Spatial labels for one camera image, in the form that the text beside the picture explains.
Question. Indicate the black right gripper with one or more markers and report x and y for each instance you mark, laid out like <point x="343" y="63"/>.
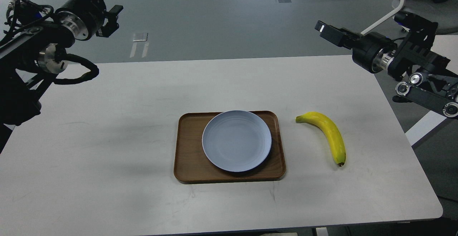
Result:
<point x="367" y="49"/>

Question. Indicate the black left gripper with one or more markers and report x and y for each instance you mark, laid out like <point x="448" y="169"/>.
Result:
<point x="85" y="18"/>

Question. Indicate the yellow banana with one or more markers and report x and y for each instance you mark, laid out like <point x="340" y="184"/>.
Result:
<point x="331" y="132"/>

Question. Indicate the light blue plate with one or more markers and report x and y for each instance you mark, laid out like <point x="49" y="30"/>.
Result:
<point x="236" y="141"/>

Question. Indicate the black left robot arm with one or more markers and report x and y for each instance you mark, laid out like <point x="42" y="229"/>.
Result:
<point x="34" y="53"/>

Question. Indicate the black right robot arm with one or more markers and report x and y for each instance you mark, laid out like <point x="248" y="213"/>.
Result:
<point x="422" y="75"/>

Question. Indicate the white office chair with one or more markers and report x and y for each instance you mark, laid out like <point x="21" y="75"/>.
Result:
<point x="445" y="14"/>

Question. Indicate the brown wooden tray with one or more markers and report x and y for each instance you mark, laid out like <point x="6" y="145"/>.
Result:
<point x="191" y="166"/>

